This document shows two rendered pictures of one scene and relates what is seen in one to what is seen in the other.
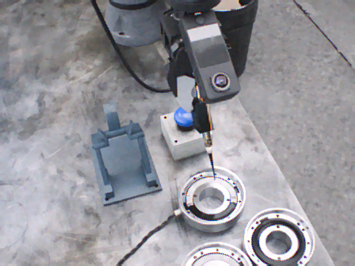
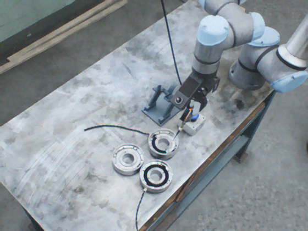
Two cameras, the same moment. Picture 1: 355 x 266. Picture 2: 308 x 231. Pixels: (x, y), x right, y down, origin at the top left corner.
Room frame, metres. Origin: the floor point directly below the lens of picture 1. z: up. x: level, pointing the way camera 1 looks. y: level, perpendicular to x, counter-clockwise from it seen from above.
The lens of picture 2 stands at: (-0.04, -0.55, 1.86)
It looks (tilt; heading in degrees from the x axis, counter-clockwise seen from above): 54 degrees down; 55
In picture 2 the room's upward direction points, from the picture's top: 6 degrees clockwise
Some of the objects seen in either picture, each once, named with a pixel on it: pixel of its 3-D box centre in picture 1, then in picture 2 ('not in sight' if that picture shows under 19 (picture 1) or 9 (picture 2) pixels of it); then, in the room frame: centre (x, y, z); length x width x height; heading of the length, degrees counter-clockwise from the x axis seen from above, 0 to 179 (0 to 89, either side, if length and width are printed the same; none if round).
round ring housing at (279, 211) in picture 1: (277, 245); (155, 176); (0.28, -0.14, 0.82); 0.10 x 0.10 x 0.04
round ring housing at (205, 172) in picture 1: (211, 200); (163, 144); (0.36, -0.05, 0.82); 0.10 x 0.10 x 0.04
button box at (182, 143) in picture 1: (185, 130); (192, 120); (0.51, -0.01, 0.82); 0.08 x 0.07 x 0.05; 17
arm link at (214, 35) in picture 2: not in sight; (212, 39); (0.49, -0.03, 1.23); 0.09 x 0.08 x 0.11; 176
